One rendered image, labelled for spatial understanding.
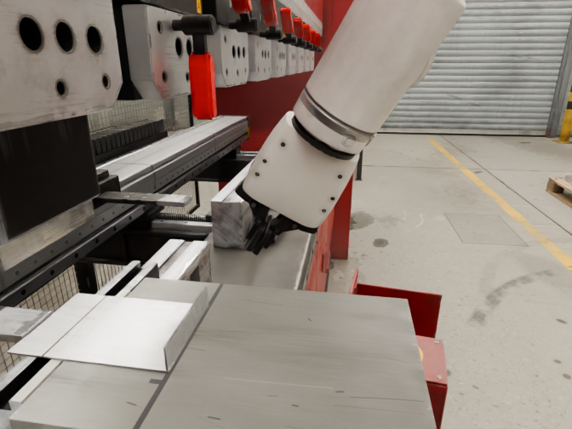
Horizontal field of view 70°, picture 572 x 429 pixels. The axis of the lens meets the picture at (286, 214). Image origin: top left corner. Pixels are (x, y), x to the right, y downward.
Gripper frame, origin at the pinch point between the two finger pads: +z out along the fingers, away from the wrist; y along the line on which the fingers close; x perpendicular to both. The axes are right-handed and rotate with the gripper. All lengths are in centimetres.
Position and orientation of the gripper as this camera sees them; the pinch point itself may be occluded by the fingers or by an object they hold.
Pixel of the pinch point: (260, 235)
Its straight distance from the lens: 50.0
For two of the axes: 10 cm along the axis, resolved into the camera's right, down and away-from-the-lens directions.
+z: -4.7, 7.1, 5.3
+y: -8.7, -4.6, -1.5
